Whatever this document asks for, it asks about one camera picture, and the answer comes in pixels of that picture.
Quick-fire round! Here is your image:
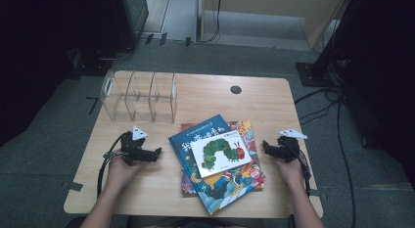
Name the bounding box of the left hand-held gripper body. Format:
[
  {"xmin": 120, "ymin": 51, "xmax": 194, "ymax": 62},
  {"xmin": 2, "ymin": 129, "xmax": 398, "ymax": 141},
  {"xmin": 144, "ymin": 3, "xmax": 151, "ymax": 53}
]
[{"xmin": 120, "ymin": 124, "xmax": 149, "ymax": 167}]

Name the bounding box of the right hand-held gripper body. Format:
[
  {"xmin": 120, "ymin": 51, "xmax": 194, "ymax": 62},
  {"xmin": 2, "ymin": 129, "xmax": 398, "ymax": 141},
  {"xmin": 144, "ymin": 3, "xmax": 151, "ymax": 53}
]
[{"xmin": 276, "ymin": 128, "xmax": 308, "ymax": 163}]

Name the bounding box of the red picture book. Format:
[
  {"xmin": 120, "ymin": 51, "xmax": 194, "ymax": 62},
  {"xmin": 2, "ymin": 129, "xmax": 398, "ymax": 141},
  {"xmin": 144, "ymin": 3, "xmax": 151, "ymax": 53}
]
[{"xmin": 180, "ymin": 119, "xmax": 267, "ymax": 197}]

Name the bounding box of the clear acrylic book rack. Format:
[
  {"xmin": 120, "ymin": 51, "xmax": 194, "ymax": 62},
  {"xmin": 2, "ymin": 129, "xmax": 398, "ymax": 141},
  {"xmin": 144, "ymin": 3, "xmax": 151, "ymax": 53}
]
[{"xmin": 99, "ymin": 69, "xmax": 179, "ymax": 124}]

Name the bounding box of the white caterpillar picture book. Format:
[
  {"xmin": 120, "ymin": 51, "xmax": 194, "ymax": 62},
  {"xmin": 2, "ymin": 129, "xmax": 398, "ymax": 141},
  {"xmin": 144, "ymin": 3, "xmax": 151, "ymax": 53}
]
[{"xmin": 190, "ymin": 129, "xmax": 253, "ymax": 179}]

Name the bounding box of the blue picture book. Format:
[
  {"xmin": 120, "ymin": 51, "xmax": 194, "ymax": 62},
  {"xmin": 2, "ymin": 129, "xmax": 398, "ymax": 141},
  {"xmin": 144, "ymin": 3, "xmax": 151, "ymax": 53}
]
[{"xmin": 167, "ymin": 114, "xmax": 265, "ymax": 216}]

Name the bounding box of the person's right hand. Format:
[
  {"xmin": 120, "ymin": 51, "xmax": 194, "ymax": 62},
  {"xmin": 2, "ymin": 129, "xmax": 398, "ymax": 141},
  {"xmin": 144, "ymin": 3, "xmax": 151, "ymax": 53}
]
[{"xmin": 273, "ymin": 158, "xmax": 306, "ymax": 192}]

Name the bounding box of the person's left hand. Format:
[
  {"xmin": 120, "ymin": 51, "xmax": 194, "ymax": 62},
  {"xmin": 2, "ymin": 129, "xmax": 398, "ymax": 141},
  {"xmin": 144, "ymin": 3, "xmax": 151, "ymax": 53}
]
[{"xmin": 106, "ymin": 155, "xmax": 145, "ymax": 193}]

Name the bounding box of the grey tape piece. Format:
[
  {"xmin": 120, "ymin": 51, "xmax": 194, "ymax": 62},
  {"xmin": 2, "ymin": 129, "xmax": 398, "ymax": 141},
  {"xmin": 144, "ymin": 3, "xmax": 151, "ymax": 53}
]
[
  {"xmin": 62, "ymin": 181, "xmax": 84, "ymax": 193},
  {"xmin": 306, "ymin": 188, "xmax": 327, "ymax": 199}
]

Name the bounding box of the black metal stand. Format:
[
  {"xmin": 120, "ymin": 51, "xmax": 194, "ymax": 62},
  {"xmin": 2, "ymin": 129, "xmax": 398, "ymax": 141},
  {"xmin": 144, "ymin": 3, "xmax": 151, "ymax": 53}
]
[{"xmin": 295, "ymin": 0, "xmax": 360, "ymax": 89}]

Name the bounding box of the black cabinet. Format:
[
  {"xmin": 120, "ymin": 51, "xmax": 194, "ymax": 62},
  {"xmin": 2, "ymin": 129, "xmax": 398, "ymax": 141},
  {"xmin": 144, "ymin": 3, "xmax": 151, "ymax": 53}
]
[{"xmin": 109, "ymin": 0, "xmax": 150, "ymax": 51}]

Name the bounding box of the beige wooden panel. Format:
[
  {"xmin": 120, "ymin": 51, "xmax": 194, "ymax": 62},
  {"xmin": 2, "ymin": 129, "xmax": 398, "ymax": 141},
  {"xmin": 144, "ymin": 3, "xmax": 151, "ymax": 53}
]
[{"xmin": 202, "ymin": 0, "xmax": 346, "ymax": 50}]

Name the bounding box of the right hand-held gripper cable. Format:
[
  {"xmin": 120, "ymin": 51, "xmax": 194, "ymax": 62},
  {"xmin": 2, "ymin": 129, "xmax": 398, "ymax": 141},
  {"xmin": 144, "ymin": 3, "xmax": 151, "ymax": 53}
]
[{"xmin": 287, "ymin": 141, "xmax": 312, "ymax": 198}]

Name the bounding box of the hand-held gripper cable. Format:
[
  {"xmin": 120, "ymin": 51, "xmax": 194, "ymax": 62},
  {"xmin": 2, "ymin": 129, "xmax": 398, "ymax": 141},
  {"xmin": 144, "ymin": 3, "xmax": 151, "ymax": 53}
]
[
  {"xmin": 287, "ymin": 141, "xmax": 312, "ymax": 198},
  {"xmin": 96, "ymin": 131, "xmax": 131, "ymax": 200}
]

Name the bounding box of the left hand-held gripper cable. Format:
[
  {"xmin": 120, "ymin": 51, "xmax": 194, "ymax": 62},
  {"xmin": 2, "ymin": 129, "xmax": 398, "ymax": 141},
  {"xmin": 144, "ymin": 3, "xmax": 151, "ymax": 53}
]
[{"xmin": 96, "ymin": 131, "xmax": 131, "ymax": 200}]

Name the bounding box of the long black floor cable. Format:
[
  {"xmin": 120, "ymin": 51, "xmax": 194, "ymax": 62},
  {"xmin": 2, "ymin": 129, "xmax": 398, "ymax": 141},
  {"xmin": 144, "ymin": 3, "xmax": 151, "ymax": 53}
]
[{"xmin": 336, "ymin": 100, "xmax": 357, "ymax": 228}]

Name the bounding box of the black hanging cable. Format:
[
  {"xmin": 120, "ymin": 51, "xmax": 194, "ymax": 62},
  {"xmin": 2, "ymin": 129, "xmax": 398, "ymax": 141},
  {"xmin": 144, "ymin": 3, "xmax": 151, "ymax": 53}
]
[{"xmin": 199, "ymin": 0, "xmax": 223, "ymax": 44}]

